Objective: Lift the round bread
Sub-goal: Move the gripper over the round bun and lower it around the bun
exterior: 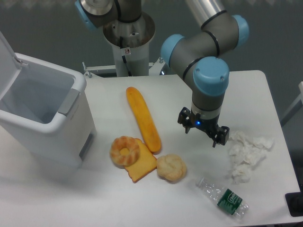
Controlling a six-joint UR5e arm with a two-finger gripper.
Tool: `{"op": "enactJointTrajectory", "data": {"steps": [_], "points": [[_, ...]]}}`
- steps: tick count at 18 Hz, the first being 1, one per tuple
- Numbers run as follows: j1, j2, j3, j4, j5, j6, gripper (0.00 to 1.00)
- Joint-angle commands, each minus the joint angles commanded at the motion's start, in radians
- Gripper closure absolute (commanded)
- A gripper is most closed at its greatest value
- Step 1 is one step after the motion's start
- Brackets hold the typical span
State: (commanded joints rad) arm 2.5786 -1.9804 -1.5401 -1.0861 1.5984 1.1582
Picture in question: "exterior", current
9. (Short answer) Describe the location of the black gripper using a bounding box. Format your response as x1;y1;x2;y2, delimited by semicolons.
178;107;230;148

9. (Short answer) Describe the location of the pale round knotted bread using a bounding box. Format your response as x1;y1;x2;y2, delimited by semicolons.
156;154;187;182

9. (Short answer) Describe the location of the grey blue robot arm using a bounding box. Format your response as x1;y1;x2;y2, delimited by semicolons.
75;0;250;145

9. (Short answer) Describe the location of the crumpled white tissue paper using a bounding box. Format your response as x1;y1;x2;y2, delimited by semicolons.
229;131;275;184

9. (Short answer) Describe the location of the long orange baguette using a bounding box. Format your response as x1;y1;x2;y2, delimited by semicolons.
126;87;161;153

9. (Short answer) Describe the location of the orange toast slice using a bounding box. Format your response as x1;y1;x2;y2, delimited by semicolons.
125;139;157;183

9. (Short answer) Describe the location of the clear plastic water bottle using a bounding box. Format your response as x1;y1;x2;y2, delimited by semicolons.
196;177;249;219

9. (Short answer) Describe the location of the white furniture piece right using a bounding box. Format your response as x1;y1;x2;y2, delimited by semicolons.
280;81;303;127

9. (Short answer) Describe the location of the black device at edge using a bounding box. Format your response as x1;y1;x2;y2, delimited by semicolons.
285;192;303;217

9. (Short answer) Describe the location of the white trash bin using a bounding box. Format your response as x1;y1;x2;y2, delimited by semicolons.
0;36;97;178

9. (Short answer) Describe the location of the ring shaped donut bread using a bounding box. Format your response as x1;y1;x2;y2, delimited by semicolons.
109;136;140;166

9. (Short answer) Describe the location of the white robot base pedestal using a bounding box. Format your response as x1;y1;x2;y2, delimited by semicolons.
84;12;155;78

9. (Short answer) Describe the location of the black cable on pedestal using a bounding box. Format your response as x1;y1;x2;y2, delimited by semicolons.
119;36;132;77

